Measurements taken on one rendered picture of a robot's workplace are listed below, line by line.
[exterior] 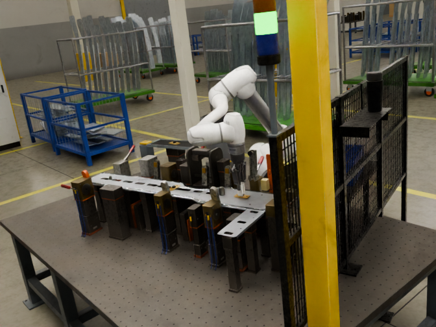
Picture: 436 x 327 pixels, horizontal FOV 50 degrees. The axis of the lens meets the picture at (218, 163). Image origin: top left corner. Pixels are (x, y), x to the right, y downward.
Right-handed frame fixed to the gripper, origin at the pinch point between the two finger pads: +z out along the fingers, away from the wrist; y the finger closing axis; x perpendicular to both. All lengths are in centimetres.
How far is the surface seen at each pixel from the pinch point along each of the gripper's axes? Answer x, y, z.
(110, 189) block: -79, 19, 2
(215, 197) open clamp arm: -4.5, 17.6, -1.7
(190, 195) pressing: -29.5, 6.8, 4.7
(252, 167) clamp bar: -0.3, -14.7, -7.4
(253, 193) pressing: 3.6, -6.2, 4.7
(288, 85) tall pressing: -174, -431, 24
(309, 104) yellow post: 64, 53, -58
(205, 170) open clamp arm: -31.5, -12.6, -3.0
